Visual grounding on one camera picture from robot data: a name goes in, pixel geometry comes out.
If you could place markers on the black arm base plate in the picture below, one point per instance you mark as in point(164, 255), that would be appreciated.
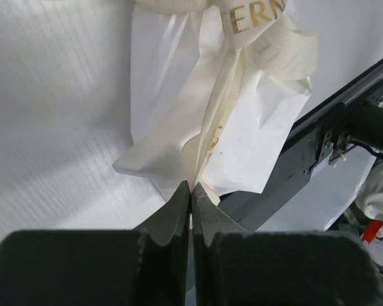
point(290, 165)

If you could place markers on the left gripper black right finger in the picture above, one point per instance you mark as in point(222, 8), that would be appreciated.
point(236, 267)

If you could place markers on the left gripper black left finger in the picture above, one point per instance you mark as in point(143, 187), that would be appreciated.
point(141, 266)

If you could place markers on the translucent white wrapping paper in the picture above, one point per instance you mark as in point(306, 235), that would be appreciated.
point(210, 121)

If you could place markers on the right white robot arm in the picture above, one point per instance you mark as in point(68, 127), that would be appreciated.
point(362, 128)

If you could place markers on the cream printed ribbon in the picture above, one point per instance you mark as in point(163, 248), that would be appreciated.
point(242, 48)

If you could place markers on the aluminium front rail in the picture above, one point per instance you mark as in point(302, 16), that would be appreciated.
point(338, 191)

